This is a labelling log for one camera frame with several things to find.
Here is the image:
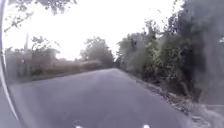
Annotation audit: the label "round green tree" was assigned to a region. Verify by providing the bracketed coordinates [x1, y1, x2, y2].
[79, 36, 116, 70]

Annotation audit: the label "grey asphalt road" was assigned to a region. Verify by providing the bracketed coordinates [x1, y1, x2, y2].
[0, 67, 202, 128]

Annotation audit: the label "green hedge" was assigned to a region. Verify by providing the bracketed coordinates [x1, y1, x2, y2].
[3, 46, 105, 83]

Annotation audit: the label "row of trees and bushes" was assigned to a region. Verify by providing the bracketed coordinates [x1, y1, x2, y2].
[114, 0, 224, 105]

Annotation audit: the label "leaf-strewn roadside verge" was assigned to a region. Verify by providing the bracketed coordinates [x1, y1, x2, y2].
[122, 69, 224, 128]

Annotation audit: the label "overhanging tree branches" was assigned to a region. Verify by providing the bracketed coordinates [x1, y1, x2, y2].
[3, 0, 78, 33]

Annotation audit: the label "pole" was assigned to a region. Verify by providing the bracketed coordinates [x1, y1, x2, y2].
[23, 19, 31, 78]

